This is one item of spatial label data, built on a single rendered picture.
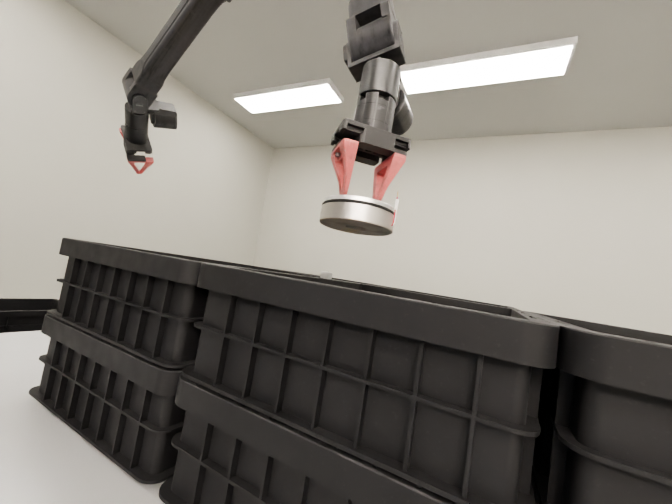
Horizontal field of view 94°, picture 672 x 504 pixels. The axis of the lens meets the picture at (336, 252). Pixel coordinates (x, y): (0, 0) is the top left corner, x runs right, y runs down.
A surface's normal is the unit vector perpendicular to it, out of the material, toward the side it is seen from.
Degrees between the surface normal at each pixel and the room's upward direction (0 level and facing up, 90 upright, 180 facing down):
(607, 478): 90
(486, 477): 90
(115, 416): 90
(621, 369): 90
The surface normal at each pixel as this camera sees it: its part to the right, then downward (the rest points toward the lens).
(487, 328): -0.47, -0.14
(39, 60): 0.89, 0.11
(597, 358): -0.76, -0.17
